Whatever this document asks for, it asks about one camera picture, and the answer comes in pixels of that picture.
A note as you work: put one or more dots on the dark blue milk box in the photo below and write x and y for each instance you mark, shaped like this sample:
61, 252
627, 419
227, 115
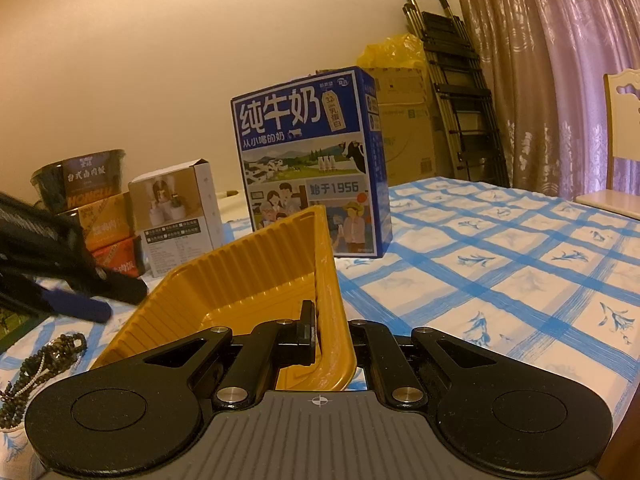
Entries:
300, 125

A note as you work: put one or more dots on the printed cardboard box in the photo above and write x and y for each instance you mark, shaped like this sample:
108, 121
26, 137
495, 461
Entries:
410, 125

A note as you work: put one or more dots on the blue checked tablecloth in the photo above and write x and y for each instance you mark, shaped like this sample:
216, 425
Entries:
500, 285

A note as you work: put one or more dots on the black folding rack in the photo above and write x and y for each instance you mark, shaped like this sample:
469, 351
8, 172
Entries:
460, 85

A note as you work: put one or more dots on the pink patterned curtain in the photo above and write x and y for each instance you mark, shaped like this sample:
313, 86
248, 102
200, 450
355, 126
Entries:
550, 60

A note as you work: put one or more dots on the small white product box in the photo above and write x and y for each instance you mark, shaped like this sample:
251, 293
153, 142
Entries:
170, 220

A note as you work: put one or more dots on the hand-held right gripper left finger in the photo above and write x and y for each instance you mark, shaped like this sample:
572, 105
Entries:
306, 332

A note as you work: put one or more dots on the yellow plastic tray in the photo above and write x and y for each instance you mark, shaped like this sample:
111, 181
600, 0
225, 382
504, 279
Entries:
250, 270

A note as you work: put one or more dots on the light wooden chair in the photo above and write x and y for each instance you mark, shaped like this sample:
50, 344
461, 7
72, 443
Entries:
622, 125

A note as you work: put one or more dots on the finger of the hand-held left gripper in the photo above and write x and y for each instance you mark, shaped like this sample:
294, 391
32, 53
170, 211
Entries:
120, 285
82, 306

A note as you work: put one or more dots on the yellow plastic bag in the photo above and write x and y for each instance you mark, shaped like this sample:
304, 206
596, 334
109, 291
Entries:
392, 52

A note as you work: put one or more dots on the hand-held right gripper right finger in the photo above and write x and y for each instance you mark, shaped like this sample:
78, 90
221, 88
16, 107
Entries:
365, 342

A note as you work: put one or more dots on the orange label instant meal bowl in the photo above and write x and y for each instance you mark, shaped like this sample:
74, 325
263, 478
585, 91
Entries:
107, 222

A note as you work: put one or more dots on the pile of dark beaded jewelry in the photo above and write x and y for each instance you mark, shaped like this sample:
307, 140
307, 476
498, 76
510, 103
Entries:
45, 365

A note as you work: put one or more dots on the black instant meal bowl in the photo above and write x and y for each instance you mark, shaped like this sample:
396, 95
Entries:
85, 177

